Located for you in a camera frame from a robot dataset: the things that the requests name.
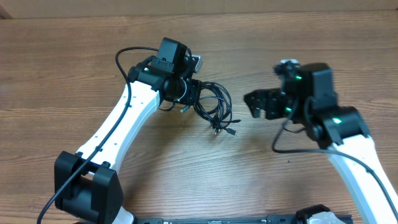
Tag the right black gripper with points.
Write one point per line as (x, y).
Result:
(259, 99)

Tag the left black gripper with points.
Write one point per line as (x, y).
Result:
(193, 97)

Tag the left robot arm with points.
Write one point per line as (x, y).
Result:
(87, 185)

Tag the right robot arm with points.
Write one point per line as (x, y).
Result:
(343, 136)

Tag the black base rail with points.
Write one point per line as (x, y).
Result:
(270, 219)

